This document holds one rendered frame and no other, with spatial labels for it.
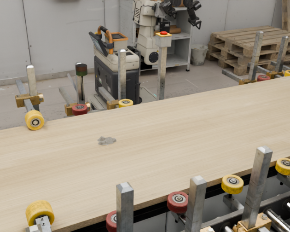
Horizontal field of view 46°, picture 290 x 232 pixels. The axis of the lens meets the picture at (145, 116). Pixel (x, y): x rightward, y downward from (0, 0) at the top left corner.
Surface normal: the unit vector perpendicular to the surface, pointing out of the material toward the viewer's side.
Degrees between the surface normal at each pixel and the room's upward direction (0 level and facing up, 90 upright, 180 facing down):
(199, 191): 90
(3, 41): 90
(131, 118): 0
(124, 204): 90
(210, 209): 90
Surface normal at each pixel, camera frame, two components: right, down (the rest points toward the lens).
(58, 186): 0.03, -0.88
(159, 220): 0.44, 0.43
